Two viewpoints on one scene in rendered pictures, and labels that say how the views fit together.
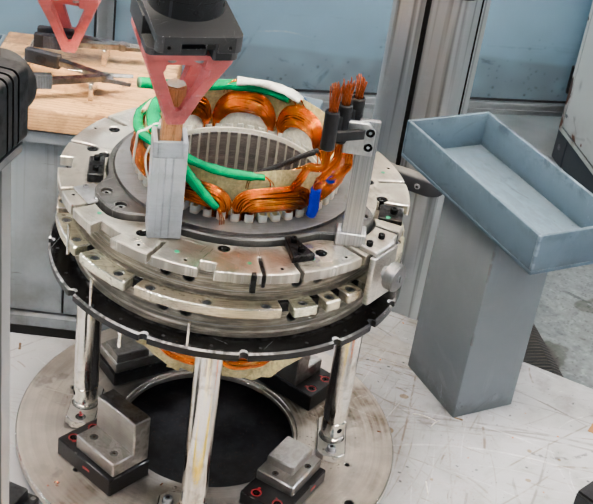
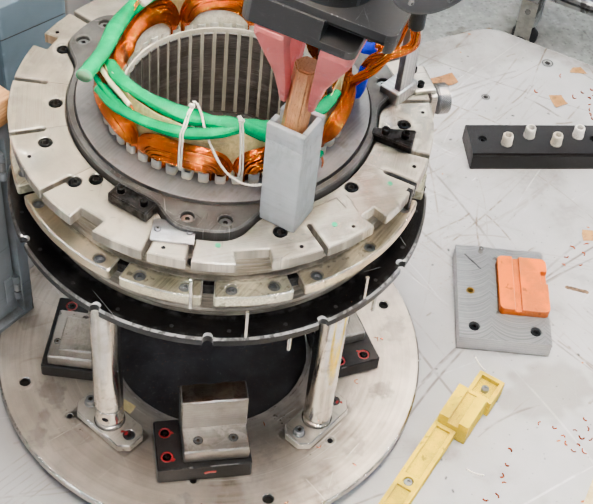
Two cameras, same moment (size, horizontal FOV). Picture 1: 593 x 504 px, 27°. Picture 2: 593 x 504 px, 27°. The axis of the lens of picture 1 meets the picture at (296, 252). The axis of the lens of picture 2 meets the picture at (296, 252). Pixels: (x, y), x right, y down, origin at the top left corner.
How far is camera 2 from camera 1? 0.78 m
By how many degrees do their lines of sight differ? 43
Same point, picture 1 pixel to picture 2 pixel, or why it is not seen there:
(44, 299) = not seen: outside the picture
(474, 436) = not seen: hidden behind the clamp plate
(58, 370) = (31, 414)
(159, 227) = (301, 214)
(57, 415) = (102, 453)
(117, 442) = (220, 426)
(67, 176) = (120, 233)
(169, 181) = (311, 165)
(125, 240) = (286, 252)
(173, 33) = (394, 23)
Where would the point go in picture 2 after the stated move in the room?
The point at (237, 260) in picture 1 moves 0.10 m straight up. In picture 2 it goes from (379, 189) to (399, 82)
